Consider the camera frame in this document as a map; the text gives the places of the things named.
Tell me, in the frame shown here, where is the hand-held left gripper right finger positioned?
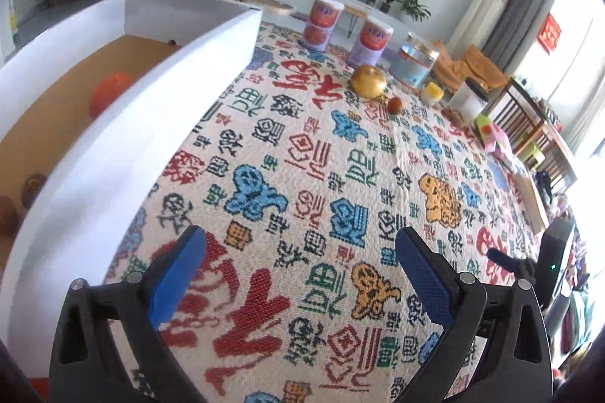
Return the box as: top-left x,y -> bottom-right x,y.
394,226 -> 554,403

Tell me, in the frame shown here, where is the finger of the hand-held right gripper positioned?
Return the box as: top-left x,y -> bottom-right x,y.
487,248 -> 537,278

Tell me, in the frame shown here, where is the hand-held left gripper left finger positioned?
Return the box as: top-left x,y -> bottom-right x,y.
50,224 -> 207,403

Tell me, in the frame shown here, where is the brown shiitake mushroom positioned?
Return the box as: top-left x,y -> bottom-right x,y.
21,173 -> 48,210

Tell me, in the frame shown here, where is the white box with cork bottom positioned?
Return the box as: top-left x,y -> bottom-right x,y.
0,0 -> 263,285

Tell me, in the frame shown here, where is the brown sweet potato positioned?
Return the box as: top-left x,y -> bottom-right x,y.
0,196 -> 20,238

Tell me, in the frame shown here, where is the orange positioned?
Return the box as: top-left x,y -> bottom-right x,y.
89,73 -> 135,120

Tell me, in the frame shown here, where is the pink green pouch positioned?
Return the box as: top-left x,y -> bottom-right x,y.
475,114 -> 509,153

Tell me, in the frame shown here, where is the wooden slatted chair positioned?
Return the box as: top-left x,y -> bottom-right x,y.
489,76 -> 580,191

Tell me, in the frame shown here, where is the clear plastic container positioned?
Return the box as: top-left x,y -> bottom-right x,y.
448,79 -> 490,124

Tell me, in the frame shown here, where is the patterned woven tablecloth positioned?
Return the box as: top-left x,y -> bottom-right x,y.
101,22 -> 551,403

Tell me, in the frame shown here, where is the small yellow cup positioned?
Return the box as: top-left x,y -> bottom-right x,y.
420,81 -> 444,106

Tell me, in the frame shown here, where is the orange cushion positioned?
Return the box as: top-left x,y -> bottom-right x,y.
432,45 -> 509,94

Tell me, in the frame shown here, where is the yellow pear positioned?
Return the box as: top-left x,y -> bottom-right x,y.
350,65 -> 387,98

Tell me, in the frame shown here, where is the blue silver food can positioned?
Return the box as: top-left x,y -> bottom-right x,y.
388,33 -> 440,92

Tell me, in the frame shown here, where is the red window decoration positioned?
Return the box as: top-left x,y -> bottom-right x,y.
536,12 -> 563,55

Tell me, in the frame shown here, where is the purple white food can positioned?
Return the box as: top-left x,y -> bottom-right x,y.
302,0 -> 344,52
349,17 -> 394,69

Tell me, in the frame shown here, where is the white standing air conditioner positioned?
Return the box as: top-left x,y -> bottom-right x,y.
447,0 -> 513,56

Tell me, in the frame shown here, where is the grey curtain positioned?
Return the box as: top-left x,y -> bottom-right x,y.
482,0 -> 565,75

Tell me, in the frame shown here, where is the large green potted plant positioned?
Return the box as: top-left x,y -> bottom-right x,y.
397,0 -> 432,22

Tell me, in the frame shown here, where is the wooden hairpin side table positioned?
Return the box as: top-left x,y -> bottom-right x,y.
344,4 -> 379,39

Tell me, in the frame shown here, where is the round wooden low table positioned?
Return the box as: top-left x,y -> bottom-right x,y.
248,0 -> 294,17

